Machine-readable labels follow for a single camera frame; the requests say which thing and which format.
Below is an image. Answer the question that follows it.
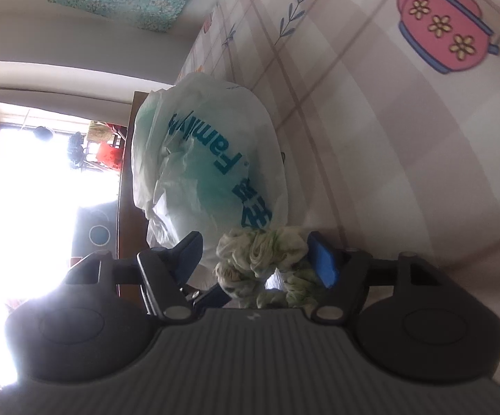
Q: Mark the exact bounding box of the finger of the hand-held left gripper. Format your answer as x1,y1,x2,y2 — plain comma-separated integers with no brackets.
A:
181,283,231,311

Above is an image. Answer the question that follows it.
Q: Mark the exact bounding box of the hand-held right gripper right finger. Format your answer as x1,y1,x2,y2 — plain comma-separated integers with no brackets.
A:
307,231,444,323

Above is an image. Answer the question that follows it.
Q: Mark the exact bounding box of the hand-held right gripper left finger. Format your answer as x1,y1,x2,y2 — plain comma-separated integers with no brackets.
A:
63,230,204,321

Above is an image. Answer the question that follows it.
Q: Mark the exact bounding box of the green and white floral cloth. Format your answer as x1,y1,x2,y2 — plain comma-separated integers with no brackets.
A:
213,225,333,310

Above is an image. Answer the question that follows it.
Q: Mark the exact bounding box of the white bag with blue print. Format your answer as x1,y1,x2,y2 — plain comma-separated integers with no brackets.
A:
130,71,289,269

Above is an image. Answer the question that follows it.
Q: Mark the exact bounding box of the brown wooden door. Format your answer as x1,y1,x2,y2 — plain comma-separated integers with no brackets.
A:
114,91,151,260

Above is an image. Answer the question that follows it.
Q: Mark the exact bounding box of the dark appliance with round window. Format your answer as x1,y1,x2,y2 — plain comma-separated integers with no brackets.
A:
72,201,119,260

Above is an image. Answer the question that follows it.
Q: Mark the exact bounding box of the plaid printed mat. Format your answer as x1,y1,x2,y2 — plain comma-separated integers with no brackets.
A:
174,0,500,277

